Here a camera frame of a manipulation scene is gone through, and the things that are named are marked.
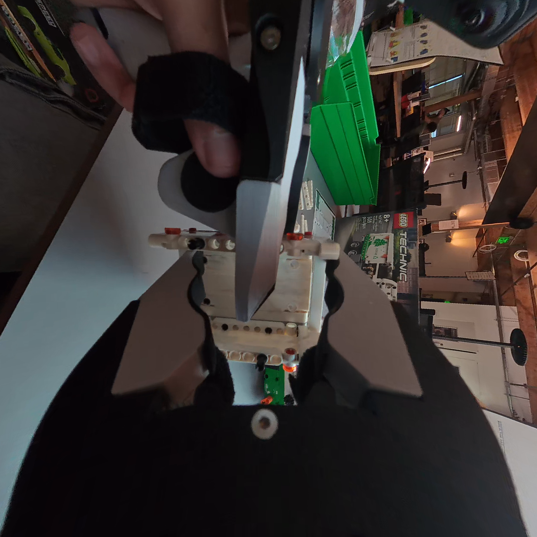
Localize scattered white lego beams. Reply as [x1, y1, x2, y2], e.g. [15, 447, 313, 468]
[294, 180, 314, 235]

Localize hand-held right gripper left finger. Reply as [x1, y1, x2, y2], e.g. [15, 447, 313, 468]
[111, 251, 235, 406]

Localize lego truck set box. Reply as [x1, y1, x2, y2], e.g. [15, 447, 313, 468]
[336, 209, 421, 323]

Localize lego sticker sheet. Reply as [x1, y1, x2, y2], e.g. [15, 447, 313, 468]
[312, 189, 337, 235]

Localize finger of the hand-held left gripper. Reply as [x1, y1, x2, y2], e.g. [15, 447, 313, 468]
[234, 58, 312, 323]

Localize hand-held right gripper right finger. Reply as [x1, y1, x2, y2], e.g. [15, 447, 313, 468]
[289, 258, 423, 405]

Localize grey upholstered seat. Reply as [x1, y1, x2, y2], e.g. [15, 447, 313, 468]
[0, 55, 109, 273]

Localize person's left hand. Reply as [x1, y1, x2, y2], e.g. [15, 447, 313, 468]
[69, 0, 252, 180]

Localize black disc floor lamp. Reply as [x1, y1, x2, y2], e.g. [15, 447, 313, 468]
[425, 169, 471, 192]
[434, 328, 528, 366]

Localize black car lego box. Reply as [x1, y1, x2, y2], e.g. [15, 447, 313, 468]
[0, 0, 123, 115]

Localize white lego hopper assembly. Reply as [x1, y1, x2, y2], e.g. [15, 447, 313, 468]
[148, 227, 341, 407]

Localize green plastic bin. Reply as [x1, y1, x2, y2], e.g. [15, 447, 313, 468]
[310, 29, 381, 206]

